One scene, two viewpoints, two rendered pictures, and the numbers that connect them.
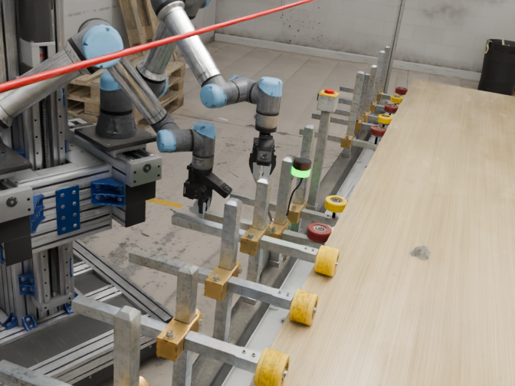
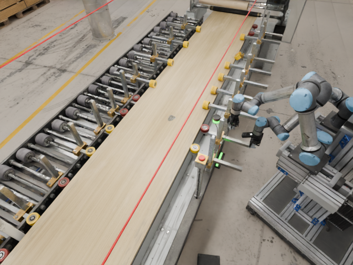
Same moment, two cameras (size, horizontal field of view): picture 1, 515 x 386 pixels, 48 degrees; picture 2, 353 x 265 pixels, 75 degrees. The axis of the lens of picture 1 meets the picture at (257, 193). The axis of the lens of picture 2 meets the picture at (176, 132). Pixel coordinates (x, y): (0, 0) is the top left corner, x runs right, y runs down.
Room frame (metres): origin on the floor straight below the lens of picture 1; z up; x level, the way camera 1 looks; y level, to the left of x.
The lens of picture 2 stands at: (3.13, -0.28, 2.44)
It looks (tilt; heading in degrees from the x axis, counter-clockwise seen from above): 49 degrees down; 188
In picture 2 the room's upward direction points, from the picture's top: 2 degrees counter-clockwise
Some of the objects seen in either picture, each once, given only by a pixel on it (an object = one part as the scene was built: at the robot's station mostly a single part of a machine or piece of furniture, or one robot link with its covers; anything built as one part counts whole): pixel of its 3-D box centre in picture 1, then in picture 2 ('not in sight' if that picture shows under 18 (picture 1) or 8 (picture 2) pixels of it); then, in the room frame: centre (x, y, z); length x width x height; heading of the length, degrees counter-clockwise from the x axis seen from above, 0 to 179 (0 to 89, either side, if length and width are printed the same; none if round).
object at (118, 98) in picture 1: (117, 89); (319, 142); (2.04, 0.55, 1.21); 0.13 x 0.12 x 0.14; 144
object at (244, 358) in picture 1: (169, 333); (243, 81); (1.04, 0.16, 0.95); 0.50 x 0.04 x 0.04; 73
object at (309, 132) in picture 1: (301, 184); (210, 155); (2.02, -0.16, 0.92); 0.04 x 0.04 x 0.48; 73
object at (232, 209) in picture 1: (226, 279); (234, 99); (1.31, 0.06, 0.93); 0.04 x 0.04 x 0.48; 73
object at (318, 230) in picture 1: (317, 241); (204, 131); (1.70, -0.22, 0.85); 0.08 x 0.08 x 0.11
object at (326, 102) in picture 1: (327, 102); (201, 161); (2.27, -0.24, 1.18); 0.07 x 0.07 x 0.08; 73
